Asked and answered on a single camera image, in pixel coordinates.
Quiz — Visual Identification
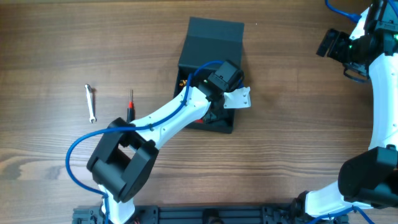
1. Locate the small silver wrench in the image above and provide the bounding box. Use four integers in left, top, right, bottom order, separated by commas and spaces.
85, 84, 96, 123

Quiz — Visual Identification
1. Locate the black storage box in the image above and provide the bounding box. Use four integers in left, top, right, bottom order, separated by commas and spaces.
174, 17, 244, 134

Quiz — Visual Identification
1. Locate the black red handled screwdriver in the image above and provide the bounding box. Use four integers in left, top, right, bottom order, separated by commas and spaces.
126, 89, 135, 123

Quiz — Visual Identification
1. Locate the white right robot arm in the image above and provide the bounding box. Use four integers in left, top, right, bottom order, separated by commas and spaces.
290, 0, 397, 223

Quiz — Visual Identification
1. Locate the orange black multicolour tool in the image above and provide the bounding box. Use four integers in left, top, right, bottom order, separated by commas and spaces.
179, 80, 187, 88

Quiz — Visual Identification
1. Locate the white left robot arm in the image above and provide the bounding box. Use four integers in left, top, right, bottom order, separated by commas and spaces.
86, 60, 249, 223

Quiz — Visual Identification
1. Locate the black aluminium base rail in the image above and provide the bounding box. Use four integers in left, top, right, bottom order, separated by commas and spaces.
72, 202, 348, 224

